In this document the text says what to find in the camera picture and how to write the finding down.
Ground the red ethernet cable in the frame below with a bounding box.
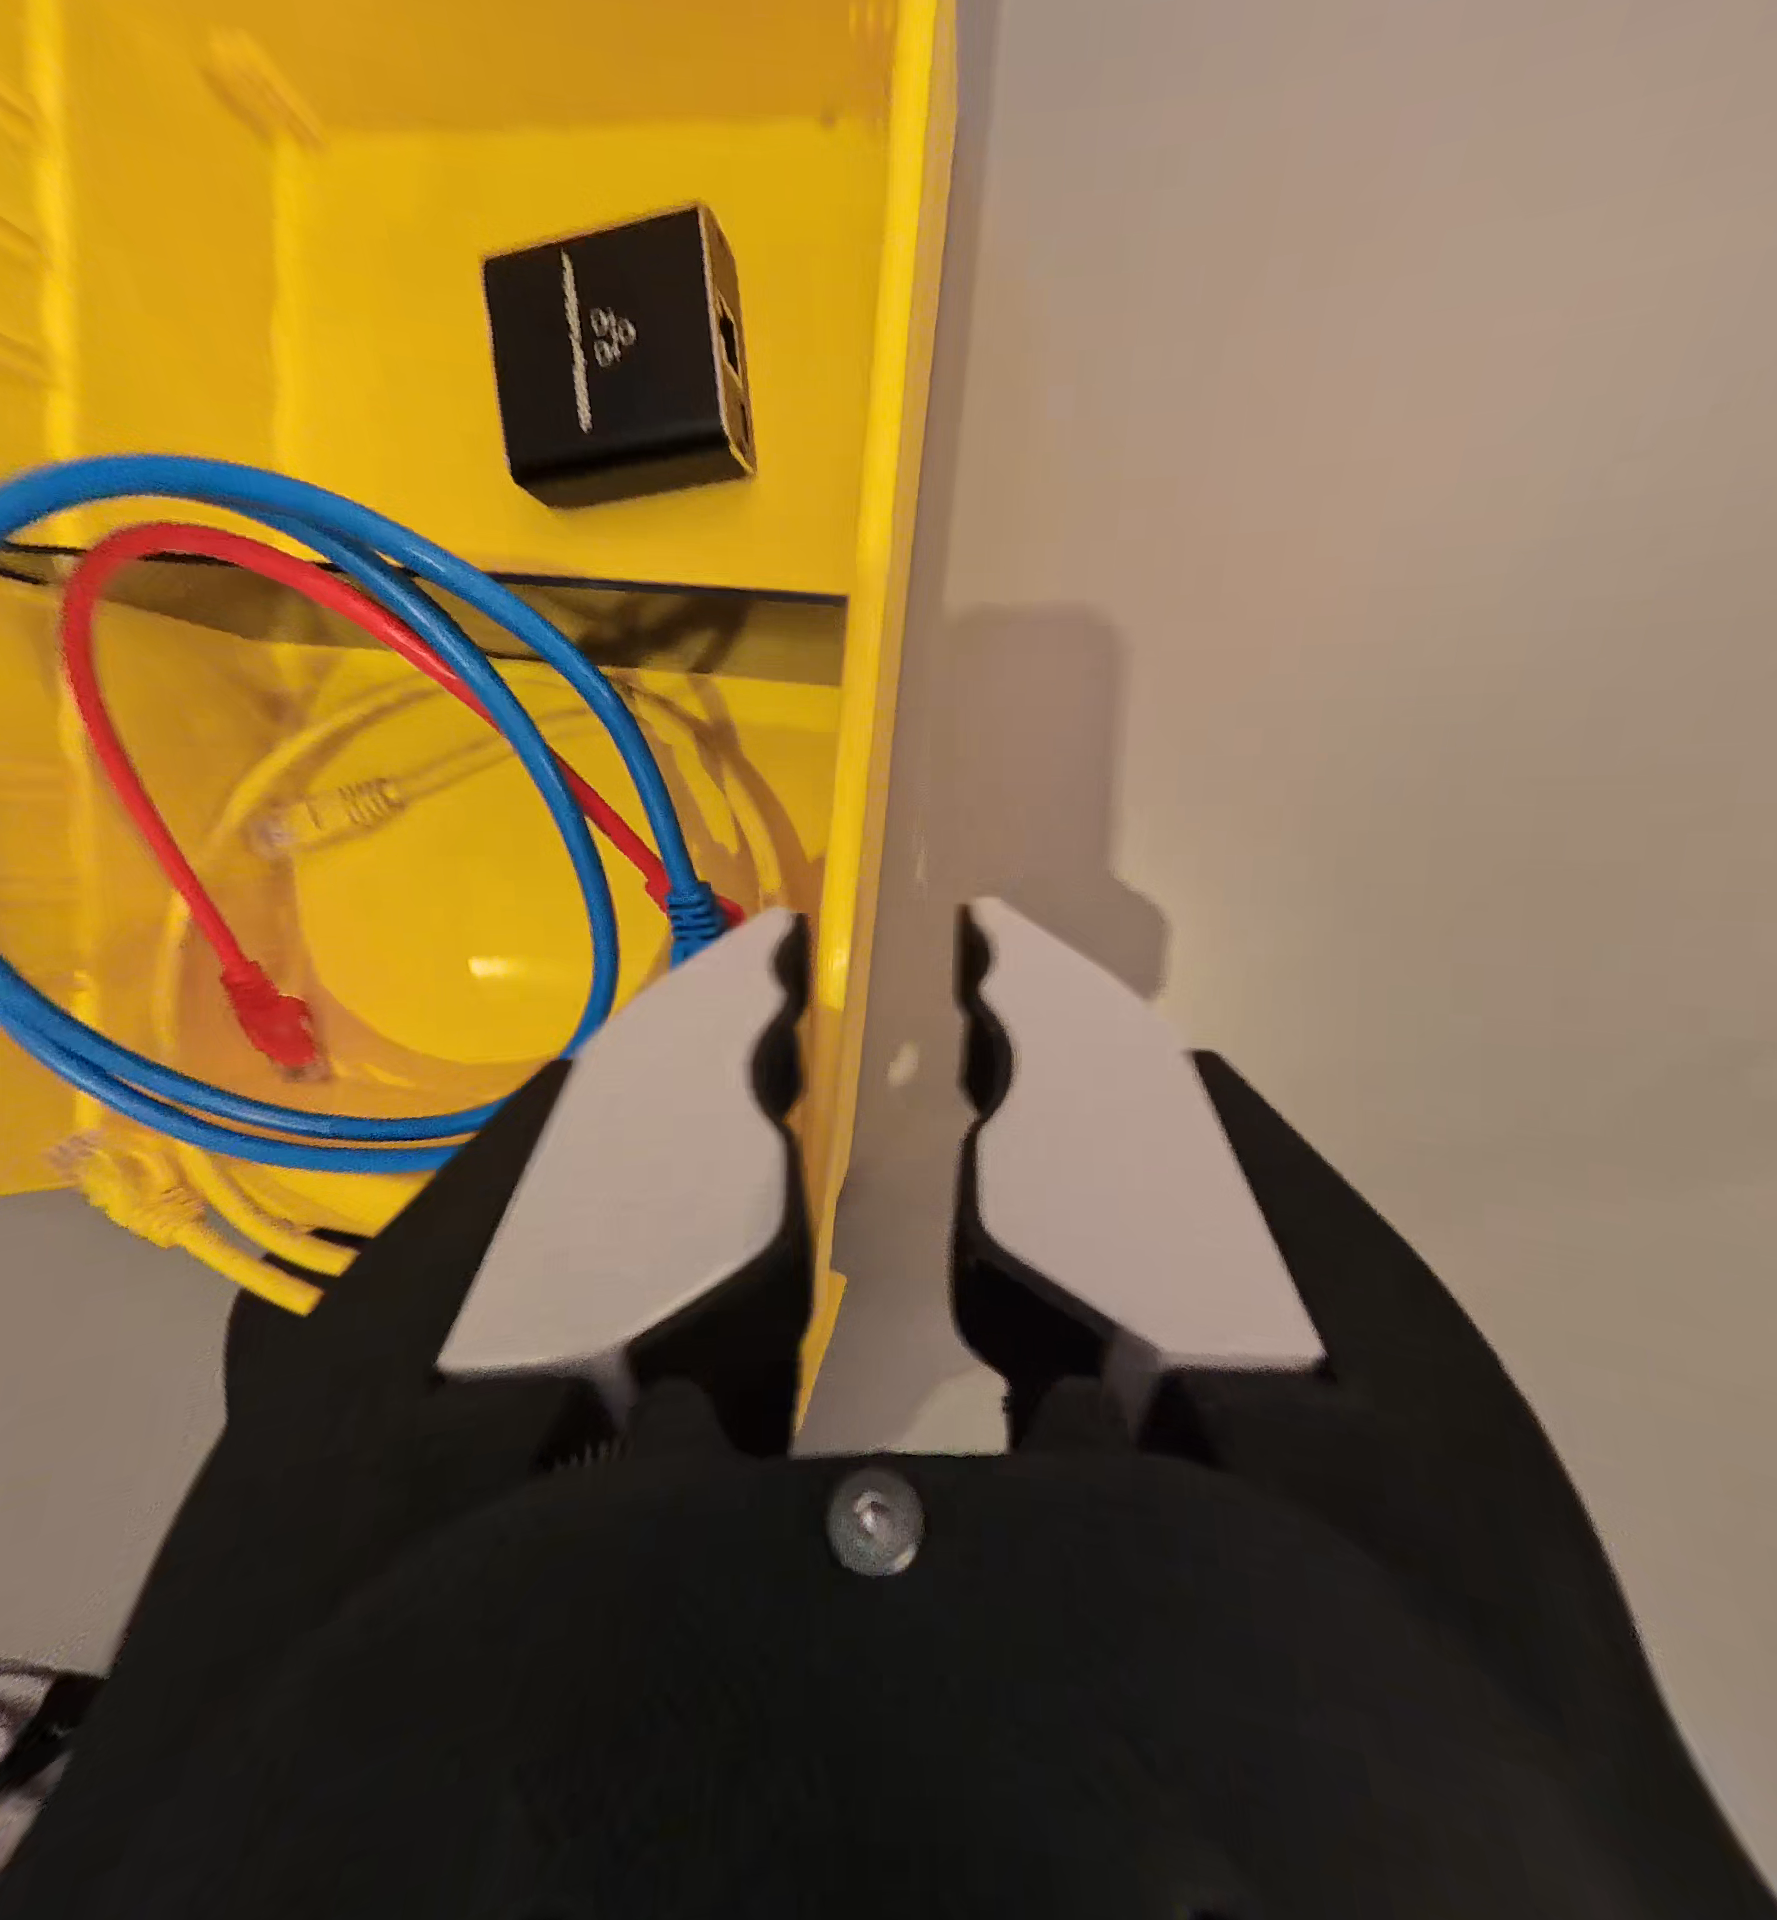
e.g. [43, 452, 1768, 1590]
[60, 524, 748, 1078]

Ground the black ethernet port adapter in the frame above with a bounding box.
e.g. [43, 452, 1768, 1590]
[479, 203, 759, 512]

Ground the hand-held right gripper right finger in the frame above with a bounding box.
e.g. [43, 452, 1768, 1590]
[954, 895, 1328, 1374]

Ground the blue ethernet cable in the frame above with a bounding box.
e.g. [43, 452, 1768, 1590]
[0, 454, 725, 1178]

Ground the yellow plastic bin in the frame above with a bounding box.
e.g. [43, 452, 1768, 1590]
[0, 0, 964, 1427]

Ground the yellow ethernet cable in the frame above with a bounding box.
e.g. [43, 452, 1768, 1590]
[44, 658, 830, 1318]

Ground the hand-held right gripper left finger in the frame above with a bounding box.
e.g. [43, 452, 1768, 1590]
[433, 904, 815, 1375]

